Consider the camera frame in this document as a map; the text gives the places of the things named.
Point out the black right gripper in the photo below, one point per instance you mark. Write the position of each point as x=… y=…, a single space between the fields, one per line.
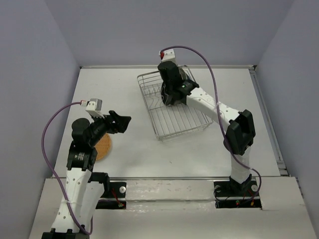
x=178 y=69

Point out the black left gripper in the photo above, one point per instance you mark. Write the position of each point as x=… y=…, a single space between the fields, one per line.
x=120 y=124

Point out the grey deer plate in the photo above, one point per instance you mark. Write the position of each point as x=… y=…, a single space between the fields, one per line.
x=183 y=74

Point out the round bamboo wooden plate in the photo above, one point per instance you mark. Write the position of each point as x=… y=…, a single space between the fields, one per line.
x=103 y=147

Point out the black round plate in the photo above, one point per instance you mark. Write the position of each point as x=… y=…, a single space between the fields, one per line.
x=166 y=98

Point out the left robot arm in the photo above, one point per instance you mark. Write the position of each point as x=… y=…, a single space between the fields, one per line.
x=83 y=187

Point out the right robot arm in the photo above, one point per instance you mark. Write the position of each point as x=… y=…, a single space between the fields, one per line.
x=237 y=127

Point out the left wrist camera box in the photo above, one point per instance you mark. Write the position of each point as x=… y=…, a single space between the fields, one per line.
x=93 y=107

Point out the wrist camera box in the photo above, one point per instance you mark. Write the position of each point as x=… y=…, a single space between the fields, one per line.
x=93 y=107
x=167 y=55

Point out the steel wire dish rack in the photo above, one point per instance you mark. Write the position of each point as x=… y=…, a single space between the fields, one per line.
x=168 y=121

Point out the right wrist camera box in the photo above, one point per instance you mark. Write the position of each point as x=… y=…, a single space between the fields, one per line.
x=167 y=55

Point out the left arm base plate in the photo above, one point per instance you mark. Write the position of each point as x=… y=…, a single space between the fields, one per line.
x=115 y=198

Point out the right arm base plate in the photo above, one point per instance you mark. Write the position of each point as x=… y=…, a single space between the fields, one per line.
x=226 y=198

